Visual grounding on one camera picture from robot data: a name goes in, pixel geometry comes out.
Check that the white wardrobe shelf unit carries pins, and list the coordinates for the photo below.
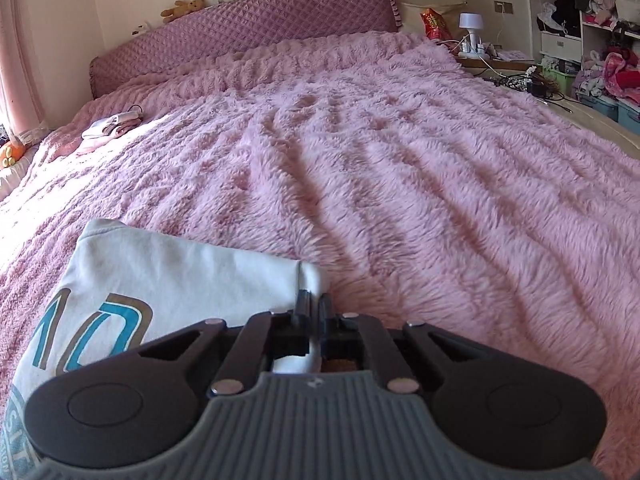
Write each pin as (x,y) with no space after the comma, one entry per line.
(560,20)

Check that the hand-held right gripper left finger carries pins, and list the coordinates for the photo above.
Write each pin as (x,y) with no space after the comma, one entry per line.
(301,310)

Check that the pink curtain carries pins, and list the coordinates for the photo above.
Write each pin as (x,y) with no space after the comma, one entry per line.
(20,60)

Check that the green storage box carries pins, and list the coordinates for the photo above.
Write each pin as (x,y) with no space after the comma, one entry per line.
(560,80)

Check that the white drawer box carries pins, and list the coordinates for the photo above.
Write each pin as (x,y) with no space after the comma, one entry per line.
(561,45)

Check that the blue storage box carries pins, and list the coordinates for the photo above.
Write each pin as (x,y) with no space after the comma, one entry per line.
(612,112)

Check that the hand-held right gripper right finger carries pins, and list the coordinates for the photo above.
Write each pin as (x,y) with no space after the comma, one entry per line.
(325,312)

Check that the wooden bed frame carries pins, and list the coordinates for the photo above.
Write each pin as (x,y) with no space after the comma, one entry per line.
(590,117)

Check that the white power strip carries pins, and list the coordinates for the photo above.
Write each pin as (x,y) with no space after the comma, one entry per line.
(472,53)

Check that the orange plush toy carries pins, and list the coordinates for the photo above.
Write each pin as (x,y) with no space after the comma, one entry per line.
(10,153)

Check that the red snack bag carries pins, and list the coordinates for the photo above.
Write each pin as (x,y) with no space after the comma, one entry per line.
(435,25)

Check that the wooden nightstand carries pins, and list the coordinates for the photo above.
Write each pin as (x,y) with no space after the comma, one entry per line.
(495,62)

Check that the pile of red pink clothes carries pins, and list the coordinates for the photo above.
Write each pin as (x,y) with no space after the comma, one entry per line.
(615,72)

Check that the white printed sweatshirt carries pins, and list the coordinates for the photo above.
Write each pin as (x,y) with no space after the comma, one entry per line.
(165,280)

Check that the gold wall socket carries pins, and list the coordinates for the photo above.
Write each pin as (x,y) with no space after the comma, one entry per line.
(503,7)

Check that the purple quilted headboard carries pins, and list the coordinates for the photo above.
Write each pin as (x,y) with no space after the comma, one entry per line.
(250,25)

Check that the white plush toy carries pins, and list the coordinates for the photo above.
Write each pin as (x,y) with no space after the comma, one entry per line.
(144,26)

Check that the brown teddy bear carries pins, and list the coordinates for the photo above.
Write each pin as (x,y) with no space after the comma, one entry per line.
(182,8)

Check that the pink fluffy blanket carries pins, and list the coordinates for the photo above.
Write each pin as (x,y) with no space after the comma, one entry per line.
(400,185)

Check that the small pink white clothes pile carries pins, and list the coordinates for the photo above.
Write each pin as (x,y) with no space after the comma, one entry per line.
(111,125)

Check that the white table lamp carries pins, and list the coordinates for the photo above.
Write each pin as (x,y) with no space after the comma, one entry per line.
(471,22)

